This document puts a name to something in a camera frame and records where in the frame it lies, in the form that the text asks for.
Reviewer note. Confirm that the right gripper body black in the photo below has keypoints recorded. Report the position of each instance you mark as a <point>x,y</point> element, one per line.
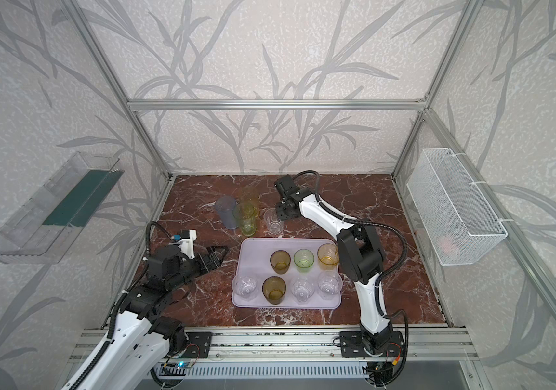
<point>283,213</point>

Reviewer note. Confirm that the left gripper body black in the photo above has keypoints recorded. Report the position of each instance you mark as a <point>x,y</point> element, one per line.
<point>186,270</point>

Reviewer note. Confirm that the clear faceted cup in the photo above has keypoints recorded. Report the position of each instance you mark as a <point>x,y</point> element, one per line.
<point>245,287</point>
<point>275,227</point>
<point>302,289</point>
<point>329,284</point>

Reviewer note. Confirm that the amber dimpled cup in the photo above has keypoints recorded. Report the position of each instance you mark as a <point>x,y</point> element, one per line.
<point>274,290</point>
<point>280,262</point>

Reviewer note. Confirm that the small green plastic cup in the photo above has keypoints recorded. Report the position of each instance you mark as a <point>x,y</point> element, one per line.
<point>304,260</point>

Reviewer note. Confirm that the yellow transparent plastic cup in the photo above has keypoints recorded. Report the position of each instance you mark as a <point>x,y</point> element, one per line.
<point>328,257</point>

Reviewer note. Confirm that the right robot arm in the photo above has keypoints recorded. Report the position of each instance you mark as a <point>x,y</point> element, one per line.
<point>360,253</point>

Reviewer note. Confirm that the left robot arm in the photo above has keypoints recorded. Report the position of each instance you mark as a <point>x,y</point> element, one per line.
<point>138,335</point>

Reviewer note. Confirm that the lilac plastic tray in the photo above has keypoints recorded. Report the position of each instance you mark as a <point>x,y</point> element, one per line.
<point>254,260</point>

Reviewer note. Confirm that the tall yellow plastic cup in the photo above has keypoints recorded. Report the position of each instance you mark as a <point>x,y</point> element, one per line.
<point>248,194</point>

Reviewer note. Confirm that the tall green plastic cup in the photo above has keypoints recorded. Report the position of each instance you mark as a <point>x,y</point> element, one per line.
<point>245,214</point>

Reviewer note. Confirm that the blue frosted plastic cup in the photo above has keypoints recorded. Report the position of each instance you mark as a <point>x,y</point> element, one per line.
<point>224,207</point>

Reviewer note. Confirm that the small circuit board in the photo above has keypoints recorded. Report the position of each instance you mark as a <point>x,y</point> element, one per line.
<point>179,365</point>

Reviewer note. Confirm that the green pad in bin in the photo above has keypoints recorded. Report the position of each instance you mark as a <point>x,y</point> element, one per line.
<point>84,199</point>

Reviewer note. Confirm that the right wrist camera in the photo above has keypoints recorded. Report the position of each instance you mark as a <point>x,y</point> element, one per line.
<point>286,186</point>

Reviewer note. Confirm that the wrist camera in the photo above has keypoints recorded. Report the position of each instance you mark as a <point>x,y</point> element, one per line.
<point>185,241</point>
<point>286,186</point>

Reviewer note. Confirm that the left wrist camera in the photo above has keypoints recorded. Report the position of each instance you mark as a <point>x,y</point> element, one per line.
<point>185,241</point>

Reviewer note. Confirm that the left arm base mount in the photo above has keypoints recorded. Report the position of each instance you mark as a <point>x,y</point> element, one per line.
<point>198,345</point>

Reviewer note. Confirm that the clear plastic wall bin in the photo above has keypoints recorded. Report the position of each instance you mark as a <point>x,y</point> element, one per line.
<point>24,239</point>

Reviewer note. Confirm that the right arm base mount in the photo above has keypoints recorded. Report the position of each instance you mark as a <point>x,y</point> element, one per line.
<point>359,344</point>

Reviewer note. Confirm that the white wire mesh basket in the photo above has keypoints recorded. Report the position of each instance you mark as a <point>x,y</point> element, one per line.
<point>460,223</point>

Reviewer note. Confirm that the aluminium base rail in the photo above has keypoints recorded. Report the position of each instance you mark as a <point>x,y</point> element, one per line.
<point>320,343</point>

